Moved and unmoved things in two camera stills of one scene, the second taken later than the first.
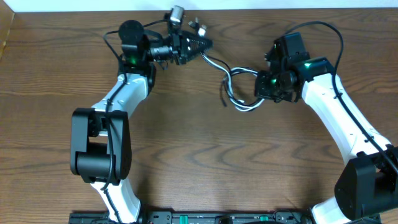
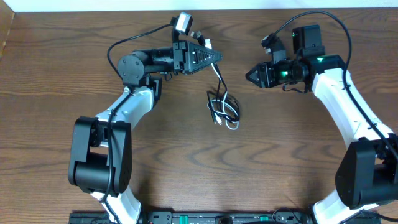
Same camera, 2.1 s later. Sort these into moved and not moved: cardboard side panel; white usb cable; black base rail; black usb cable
Moved: white usb cable; black usb cable
Not moved: black base rail; cardboard side panel
